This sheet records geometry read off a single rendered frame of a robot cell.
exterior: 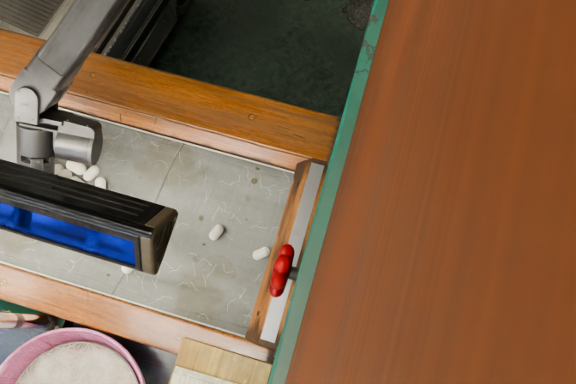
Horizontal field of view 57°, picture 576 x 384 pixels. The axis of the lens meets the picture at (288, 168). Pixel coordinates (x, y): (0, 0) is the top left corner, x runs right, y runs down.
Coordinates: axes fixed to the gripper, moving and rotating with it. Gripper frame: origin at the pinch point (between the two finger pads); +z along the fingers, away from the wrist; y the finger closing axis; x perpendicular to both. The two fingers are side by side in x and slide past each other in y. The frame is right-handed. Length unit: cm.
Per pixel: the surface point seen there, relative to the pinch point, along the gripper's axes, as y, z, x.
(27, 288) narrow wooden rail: 3.2, 7.3, -7.1
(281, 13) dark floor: 16, -25, 122
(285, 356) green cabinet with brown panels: 47, -29, -43
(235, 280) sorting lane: 36.1, 0.6, 1.6
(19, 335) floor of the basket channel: 0.8, 19.9, -5.9
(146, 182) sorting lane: 15.2, -8.6, 9.9
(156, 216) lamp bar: 29.4, -24.1, -22.8
